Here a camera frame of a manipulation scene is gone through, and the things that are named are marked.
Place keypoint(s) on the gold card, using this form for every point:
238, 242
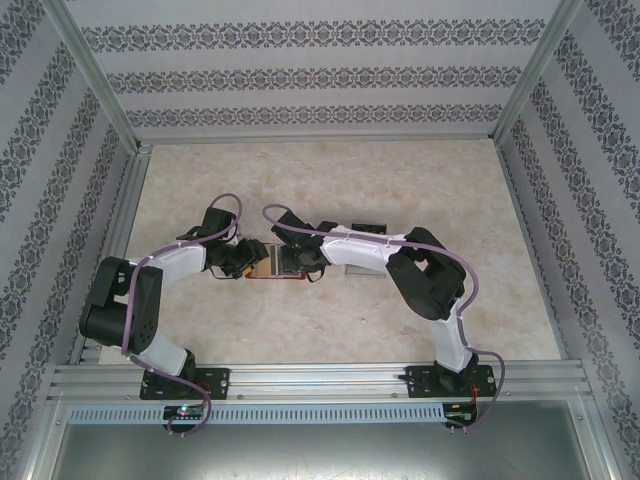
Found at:
267, 260

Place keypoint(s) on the grey metal sheet panel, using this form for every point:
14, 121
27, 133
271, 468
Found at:
320, 455

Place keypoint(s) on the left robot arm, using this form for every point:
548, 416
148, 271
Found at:
175, 260

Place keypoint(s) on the aluminium mounting rail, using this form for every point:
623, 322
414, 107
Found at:
320, 382

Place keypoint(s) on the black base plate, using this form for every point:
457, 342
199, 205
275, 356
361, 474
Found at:
220, 382
417, 382

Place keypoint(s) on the left controller circuit board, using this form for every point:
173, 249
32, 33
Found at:
185, 412

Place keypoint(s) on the clear plastic tray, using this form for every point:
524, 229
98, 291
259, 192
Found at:
362, 272

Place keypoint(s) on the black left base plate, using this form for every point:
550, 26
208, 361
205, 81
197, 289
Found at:
220, 382

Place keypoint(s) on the aluminium frame cross beam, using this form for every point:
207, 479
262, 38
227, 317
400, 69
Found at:
320, 140

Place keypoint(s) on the red leather card holder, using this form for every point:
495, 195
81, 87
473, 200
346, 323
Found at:
270, 276

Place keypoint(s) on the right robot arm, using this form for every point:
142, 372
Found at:
360, 250

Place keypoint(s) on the aluminium side rail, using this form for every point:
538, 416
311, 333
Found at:
127, 200
519, 210

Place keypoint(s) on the black card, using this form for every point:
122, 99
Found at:
370, 228

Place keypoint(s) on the aluminium frame post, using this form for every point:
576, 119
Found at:
535, 75
94, 75
42, 440
605, 440

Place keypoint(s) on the controller circuit board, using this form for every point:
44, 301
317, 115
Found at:
460, 416
185, 412

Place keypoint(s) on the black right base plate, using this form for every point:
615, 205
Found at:
417, 382

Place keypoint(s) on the right controller circuit board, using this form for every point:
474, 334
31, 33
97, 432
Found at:
460, 416

